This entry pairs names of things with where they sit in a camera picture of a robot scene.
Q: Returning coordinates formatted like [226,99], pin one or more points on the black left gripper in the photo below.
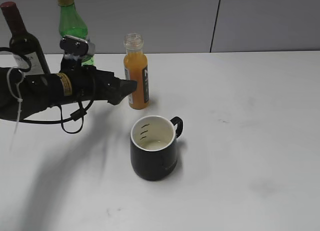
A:
[89,83]

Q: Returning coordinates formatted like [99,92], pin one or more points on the green plastic soda bottle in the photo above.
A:
[71,23]

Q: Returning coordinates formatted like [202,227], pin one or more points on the NFC orange juice bottle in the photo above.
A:
[136,69]

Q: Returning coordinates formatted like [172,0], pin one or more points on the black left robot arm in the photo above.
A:
[23,97]

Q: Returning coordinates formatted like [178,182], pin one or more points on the black mug white interior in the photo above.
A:
[153,146]

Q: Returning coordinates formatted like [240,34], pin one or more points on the dark red wine bottle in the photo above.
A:
[23,42]

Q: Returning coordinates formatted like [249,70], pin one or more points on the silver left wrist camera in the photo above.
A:
[77,46]

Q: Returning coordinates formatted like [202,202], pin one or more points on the white zip tie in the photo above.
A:
[18,97]

